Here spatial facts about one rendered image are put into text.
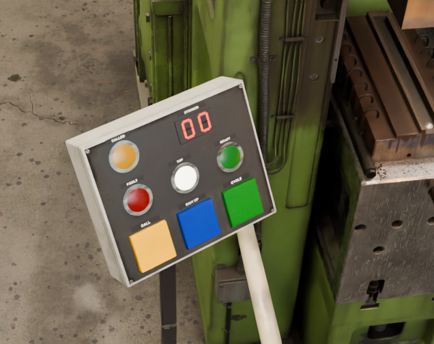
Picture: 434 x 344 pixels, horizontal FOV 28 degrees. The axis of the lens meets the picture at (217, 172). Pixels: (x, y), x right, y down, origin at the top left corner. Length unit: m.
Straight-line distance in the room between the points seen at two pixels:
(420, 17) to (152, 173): 0.57
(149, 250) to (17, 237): 1.41
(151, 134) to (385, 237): 0.71
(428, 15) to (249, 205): 0.49
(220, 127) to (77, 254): 1.35
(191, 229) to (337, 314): 0.73
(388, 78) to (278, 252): 0.59
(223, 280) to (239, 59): 0.71
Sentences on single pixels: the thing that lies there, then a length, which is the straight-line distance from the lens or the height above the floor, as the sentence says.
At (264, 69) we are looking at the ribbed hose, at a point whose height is 1.10.
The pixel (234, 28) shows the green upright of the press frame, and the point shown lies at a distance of 1.74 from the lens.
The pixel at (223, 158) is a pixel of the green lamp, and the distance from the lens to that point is 1.60.
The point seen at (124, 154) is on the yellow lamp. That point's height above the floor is 1.17.
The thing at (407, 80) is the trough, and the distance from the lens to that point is 2.00.
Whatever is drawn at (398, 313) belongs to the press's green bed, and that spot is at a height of 0.39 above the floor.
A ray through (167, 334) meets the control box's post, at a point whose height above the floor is 0.48.
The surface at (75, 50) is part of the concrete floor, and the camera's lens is 3.62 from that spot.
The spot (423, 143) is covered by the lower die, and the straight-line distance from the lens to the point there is 1.89.
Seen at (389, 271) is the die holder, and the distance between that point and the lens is 2.12.
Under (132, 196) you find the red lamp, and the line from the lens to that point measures 1.53.
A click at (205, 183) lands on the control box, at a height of 1.06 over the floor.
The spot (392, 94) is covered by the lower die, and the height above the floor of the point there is 0.99.
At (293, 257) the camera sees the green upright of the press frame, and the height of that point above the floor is 0.41.
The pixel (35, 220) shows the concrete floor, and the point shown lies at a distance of 2.97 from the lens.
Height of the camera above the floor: 2.24
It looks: 46 degrees down
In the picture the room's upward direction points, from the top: 2 degrees clockwise
